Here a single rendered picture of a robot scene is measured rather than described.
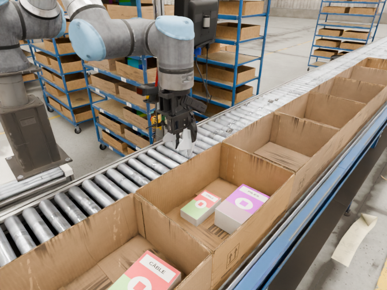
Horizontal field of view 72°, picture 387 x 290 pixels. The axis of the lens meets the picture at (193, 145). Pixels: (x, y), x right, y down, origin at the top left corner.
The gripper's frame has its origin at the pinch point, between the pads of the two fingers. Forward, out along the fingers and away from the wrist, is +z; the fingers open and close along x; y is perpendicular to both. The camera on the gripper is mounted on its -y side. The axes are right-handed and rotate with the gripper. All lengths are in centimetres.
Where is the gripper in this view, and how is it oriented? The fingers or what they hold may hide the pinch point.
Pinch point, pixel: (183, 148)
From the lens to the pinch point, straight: 82.4
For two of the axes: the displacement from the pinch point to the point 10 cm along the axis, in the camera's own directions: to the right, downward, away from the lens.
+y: -6.9, 3.7, -6.3
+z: 0.0, 8.6, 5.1
